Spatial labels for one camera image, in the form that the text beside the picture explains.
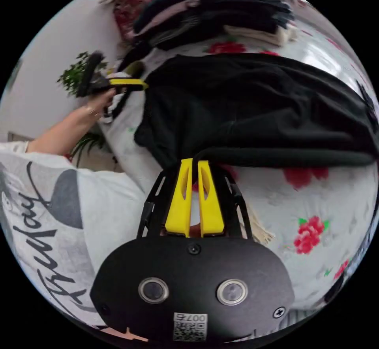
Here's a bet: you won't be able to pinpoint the black and white garment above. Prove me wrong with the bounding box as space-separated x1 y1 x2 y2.
99 70 132 125

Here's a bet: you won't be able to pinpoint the beige fringed cloth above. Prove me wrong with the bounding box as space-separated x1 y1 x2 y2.
245 202 275 245

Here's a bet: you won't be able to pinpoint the person's left hand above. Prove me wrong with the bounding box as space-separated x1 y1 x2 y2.
85 89 116 120

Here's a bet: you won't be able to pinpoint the person's body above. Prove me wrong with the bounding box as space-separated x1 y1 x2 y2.
0 141 148 329

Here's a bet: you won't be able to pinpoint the bed with floral sheet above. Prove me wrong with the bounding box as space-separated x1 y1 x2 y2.
98 0 379 314

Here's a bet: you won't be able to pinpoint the black long pants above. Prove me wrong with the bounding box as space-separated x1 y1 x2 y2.
134 53 377 169

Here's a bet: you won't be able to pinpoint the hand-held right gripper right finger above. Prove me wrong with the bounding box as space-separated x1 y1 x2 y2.
197 160 225 238

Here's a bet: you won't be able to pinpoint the person's right hand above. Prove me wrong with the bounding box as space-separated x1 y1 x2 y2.
99 326 149 342

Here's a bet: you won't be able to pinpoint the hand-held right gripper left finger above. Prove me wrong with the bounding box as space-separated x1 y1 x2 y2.
164 158 193 238

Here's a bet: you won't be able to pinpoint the person's left forearm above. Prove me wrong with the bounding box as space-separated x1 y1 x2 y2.
27 108 100 156

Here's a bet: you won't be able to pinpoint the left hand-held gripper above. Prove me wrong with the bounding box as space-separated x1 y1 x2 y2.
86 75 149 93

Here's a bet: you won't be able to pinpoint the pile of clothes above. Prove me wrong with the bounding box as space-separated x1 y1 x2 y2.
118 0 298 72

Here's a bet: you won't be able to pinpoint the red floral rolled blanket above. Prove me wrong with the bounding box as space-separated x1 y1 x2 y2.
112 0 176 42

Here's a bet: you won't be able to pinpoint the green long-leaved plant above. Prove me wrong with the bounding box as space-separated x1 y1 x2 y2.
69 132 107 168

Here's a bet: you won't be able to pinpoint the green leafy plant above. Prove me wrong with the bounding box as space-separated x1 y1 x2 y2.
57 51 109 98

